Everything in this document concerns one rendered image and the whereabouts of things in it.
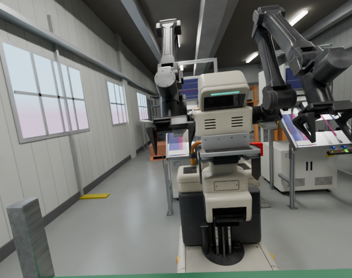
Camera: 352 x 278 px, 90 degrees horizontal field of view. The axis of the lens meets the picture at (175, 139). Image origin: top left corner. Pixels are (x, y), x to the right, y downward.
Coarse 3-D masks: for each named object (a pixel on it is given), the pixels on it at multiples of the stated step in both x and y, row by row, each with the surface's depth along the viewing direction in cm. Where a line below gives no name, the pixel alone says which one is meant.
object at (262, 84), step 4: (260, 72) 268; (260, 76) 269; (260, 80) 270; (264, 80) 255; (260, 84) 271; (264, 84) 257; (260, 88) 273; (260, 92) 274; (260, 96) 275; (300, 96) 246; (260, 100) 276; (304, 124) 278; (316, 124) 251; (316, 128) 252; (268, 132) 259; (268, 136) 260; (268, 140) 261
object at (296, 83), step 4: (288, 68) 224; (288, 72) 225; (292, 72) 224; (288, 76) 225; (292, 76) 225; (288, 80) 226; (292, 80) 226; (296, 80) 225; (300, 80) 225; (292, 84) 226; (296, 84) 226; (300, 84) 226; (292, 88) 227; (296, 88) 227
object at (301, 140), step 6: (288, 114) 224; (294, 114) 223; (288, 120) 218; (288, 126) 212; (294, 126) 211; (294, 132) 206; (300, 132) 205; (294, 138) 201; (300, 138) 200; (306, 138) 199; (300, 144) 196; (306, 144) 195; (312, 144) 194
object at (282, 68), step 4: (324, 48) 223; (276, 52) 227; (280, 52) 227; (284, 64) 222; (280, 68) 230; (284, 68) 223; (280, 72) 231; (284, 72) 224; (284, 76) 225; (284, 80) 225; (300, 88) 226; (340, 172) 221; (344, 172) 216; (348, 172) 213; (280, 176) 224; (284, 176) 220; (348, 176) 211; (284, 180) 216; (288, 180) 207; (292, 208) 204; (296, 208) 203
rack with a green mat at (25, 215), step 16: (16, 208) 27; (32, 208) 28; (16, 224) 27; (32, 224) 28; (16, 240) 28; (32, 240) 28; (32, 256) 28; (48, 256) 31; (32, 272) 29; (48, 272) 31; (192, 272) 30; (208, 272) 29; (224, 272) 29; (240, 272) 29; (256, 272) 29; (272, 272) 28; (288, 272) 28; (304, 272) 28; (320, 272) 28; (336, 272) 27
